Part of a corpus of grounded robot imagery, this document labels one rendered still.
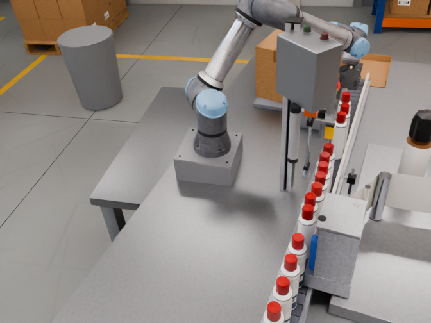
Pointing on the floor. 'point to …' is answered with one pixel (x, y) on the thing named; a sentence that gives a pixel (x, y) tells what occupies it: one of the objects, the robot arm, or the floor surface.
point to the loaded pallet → (63, 19)
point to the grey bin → (92, 65)
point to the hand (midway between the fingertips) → (335, 106)
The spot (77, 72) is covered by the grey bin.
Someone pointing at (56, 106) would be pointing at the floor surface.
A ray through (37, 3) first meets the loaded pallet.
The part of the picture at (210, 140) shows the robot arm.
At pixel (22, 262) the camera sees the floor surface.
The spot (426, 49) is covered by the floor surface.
